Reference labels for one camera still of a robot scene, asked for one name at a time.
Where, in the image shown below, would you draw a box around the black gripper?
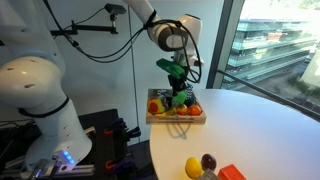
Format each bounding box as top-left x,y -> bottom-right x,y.
167,74 -> 188,101

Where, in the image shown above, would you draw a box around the green block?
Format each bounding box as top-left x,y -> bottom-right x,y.
171,90 -> 189,107

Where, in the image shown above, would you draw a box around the wooden tray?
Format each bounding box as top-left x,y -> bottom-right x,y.
145,88 -> 208,126

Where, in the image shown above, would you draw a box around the grey block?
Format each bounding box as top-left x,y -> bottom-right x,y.
196,168 -> 223,180

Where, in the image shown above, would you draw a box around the orange block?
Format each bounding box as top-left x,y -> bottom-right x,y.
217,163 -> 248,180

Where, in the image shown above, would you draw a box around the white zebra soft cube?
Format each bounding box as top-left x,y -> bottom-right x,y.
159,94 -> 174,108

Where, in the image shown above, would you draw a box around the blue black soft cube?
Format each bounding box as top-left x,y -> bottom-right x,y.
184,94 -> 198,108

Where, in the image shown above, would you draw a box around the yellow orange toy peach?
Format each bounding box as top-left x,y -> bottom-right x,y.
175,103 -> 189,116

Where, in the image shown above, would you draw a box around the small yellow toy fruit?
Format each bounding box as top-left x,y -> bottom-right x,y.
165,107 -> 178,117

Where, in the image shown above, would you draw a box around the orange toy fruit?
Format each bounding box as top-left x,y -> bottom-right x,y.
187,104 -> 203,117

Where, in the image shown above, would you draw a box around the black clamp orange tips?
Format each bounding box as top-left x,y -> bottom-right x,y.
103,118 -> 142,141

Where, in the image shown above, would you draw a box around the purple toy plum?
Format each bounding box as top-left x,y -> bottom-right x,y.
200,153 -> 218,172

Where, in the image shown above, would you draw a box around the yellow toy lemon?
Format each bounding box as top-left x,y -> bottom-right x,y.
184,156 -> 204,180

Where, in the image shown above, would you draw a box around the dark window handrail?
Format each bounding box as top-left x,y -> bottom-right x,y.
217,69 -> 320,122

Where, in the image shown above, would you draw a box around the purple black clamp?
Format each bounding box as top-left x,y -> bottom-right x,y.
105,155 -> 136,173

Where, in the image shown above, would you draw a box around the black robot cart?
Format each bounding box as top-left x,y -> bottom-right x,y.
0,108 -> 143,180

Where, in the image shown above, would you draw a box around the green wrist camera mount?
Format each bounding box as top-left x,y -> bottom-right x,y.
155,58 -> 187,80

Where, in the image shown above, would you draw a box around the thin black wall cable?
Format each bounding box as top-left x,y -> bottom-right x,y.
127,6 -> 141,134

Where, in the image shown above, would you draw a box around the dark window frame post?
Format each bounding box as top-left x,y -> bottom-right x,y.
205,0 -> 247,90

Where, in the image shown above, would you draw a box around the black external camera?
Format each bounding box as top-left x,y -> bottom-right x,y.
104,3 -> 128,16

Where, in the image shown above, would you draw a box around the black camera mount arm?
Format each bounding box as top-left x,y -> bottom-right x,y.
49,13 -> 120,37

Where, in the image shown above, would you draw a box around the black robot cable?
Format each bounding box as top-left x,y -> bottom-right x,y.
42,0 -> 203,84

